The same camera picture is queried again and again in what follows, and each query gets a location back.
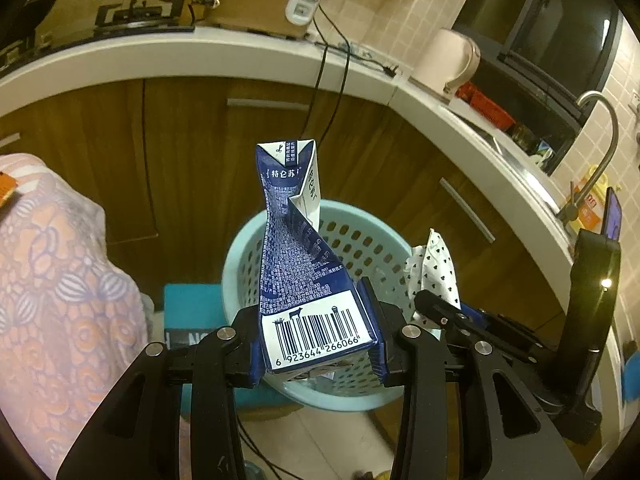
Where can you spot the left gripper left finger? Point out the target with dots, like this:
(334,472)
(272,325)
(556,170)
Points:
(134,433)

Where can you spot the orange foil snack packet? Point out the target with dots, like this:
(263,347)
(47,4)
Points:
(8,186)

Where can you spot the light blue trash basket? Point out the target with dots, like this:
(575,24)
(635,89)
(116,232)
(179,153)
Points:
(368,248)

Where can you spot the floral pink tablecloth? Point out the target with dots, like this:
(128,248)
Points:
(71,321)

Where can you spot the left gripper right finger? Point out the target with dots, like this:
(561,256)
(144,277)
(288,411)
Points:
(504,433)

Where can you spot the black gas stove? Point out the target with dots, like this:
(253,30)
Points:
(28,39)

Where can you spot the white electric kettle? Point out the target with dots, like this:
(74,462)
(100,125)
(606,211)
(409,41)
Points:
(450,60)

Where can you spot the teal box on floor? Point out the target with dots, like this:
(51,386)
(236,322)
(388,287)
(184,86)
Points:
(192,311)

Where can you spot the white dotted paper napkin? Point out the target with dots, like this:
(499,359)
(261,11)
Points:
(430,267)

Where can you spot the black microwave oven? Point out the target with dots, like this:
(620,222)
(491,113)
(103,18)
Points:
(539,57)

